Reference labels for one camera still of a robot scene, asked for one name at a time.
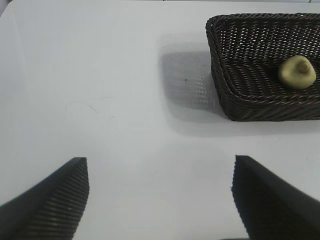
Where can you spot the dark brown woven basket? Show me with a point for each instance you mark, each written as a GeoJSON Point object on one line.
{"type": "Point", "coordinates": [245, 75]}

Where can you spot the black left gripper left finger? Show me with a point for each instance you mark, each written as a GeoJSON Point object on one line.
{"type": "Point", "coordinates": [50, 207]}

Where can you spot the pale yellow egg yolk pastry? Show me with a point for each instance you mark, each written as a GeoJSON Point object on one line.
{"type": "Point", "coordinates": [296, 73]}

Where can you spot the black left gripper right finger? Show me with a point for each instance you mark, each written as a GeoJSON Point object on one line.
{"type": "Point", "coordinates": [275, 207]}

